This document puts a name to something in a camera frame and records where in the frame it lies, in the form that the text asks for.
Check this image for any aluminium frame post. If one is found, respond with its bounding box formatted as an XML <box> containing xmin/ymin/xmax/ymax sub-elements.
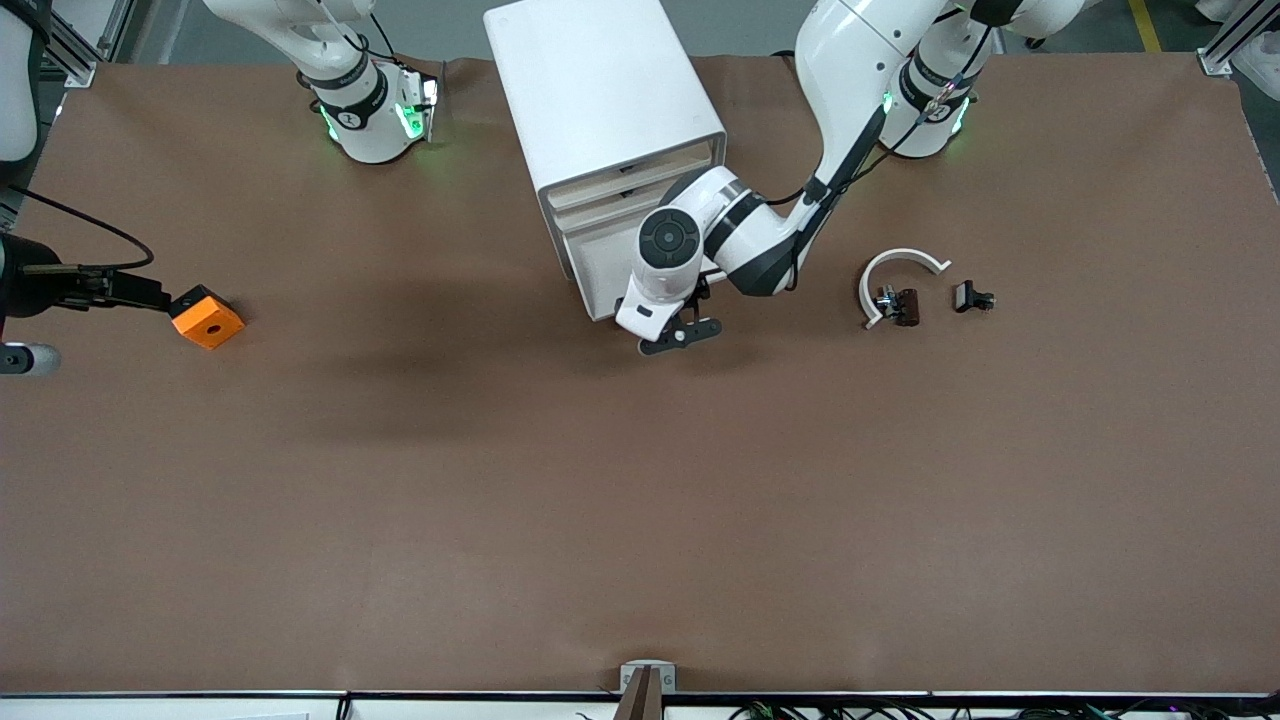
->
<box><xmin>1197</xmin><ymin>0</ymin><xmax>1280</xmax><ymax>78</ymax></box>
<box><xmin>50</xmin><ymin>12</ymin><xmax>98</xmax><ymax>89</ymax></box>

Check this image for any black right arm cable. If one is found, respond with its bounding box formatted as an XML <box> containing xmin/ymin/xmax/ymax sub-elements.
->
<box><xmin>0</xmin><ymin>185</ymin><xmax>156</xmax><ymax>271</ymax></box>

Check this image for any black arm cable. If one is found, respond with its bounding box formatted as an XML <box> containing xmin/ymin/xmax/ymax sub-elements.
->
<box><xmin>0</xmin><ymin>185</ymin><xmax>156</xmax><ymax>271</ymax></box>
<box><xmin>765</xmin><ymin>25</ymin><xmax>991</xmax><ymax>291</ymax></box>

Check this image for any brown table mat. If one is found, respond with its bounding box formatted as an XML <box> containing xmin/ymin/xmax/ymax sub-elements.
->
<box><xmin>0</xmin><ymin>52</ymin><xmax>1280</xmax><ymax>698</ymax></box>

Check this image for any white drawer cabinet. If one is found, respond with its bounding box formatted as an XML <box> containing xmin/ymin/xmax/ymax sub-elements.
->
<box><xmin>484</xmin><ymin>0</ymin><xmax>728</xmax><ymax>323</ymax></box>

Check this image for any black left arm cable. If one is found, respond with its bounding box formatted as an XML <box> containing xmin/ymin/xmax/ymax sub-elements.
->
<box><xmin>765</xmin><ymin>25</ymin><xmax>991</xmax><ymax>291</ymax></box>

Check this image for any white plastic drawer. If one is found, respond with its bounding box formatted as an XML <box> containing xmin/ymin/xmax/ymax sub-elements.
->
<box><xmin>546</xmin><ymin>140</ymin><xmax>726</xmax><ymax>213</ymax></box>
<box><xmin>560</xmin><ymin>205</ymin><xmax>661</xmax><ymax>323</ymax></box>
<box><xmin>552</xmin><ymin>185</ymin><xmax>666</xmax><ymax>236</ymax></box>

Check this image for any orange and black block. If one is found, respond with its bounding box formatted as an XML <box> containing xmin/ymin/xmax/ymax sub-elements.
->
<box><xmin>168</xmin><ymin>285</ymin><xmax>246</xmax><ymax>351</ymax></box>

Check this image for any white semicircular pipe clamp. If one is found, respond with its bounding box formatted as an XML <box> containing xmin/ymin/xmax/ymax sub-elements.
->
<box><xmin>860</xmin><ymin>248</ymin><xmax>951</xmax><ymax>331</ymax></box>

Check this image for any white table edge rail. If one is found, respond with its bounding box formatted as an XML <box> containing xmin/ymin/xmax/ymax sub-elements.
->
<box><xmin>0</xmin><ymin>690</ymin><xmax>1280</xmax><ymax>720</ymax></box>

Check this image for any small metal bracket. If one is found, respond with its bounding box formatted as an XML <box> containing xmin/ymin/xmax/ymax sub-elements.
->
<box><xmin>620</xmin><ymin>660</ymin><xmax>677</xmax><ymax>694</ymax></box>

